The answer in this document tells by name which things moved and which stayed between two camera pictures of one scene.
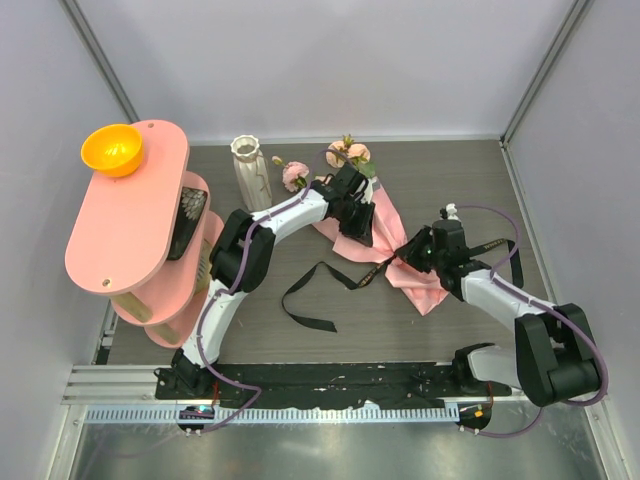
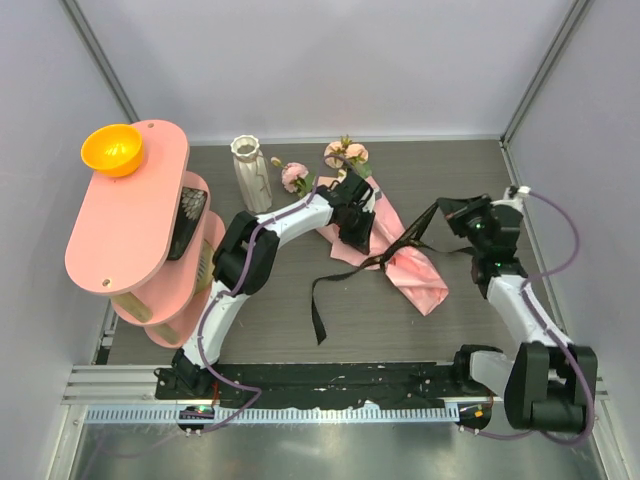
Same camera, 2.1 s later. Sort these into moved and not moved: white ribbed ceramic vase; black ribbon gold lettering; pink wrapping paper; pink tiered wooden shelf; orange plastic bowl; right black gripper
Moved: right black gripper; black ribbon gold lettering
Not moved: pink wrapping paper; white ribbed ceramic vase; pink tiered wooden shelf; orange plastic bowl
